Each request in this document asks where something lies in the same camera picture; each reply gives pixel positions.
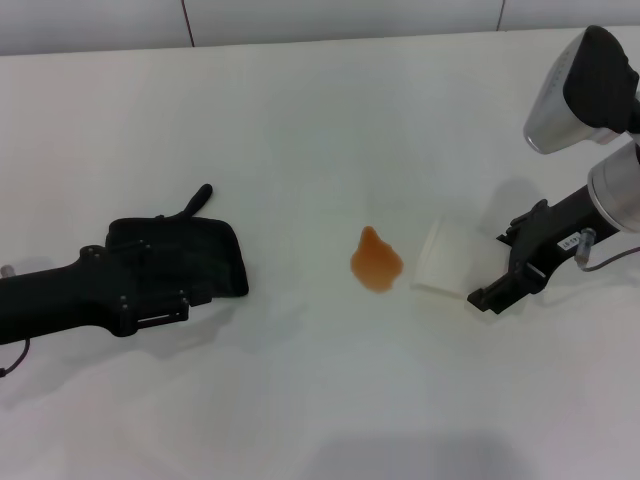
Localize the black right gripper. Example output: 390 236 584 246
467 184 616 315

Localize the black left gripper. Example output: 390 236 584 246
0 238 214 346

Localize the translucent plastic cup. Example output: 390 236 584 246
409 214 506 300

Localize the dark cloth rag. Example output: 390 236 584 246
104 183 250 301

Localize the orange-brown liquid stain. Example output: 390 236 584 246
348 225 405 295

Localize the right arm cable with plug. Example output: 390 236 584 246
573 227 640 274

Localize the arm cable with plug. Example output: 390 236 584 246
0 264 32 380
573 227 640 274

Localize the left arm cable with plug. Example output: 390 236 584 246
0 264 32 380

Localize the right wrist camera housing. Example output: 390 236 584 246
522 24 640 155

